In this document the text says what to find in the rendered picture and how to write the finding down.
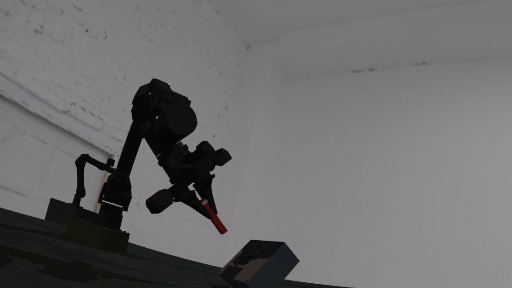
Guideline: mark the dark red square peg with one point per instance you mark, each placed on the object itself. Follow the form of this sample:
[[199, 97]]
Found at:
[[215, 220]]

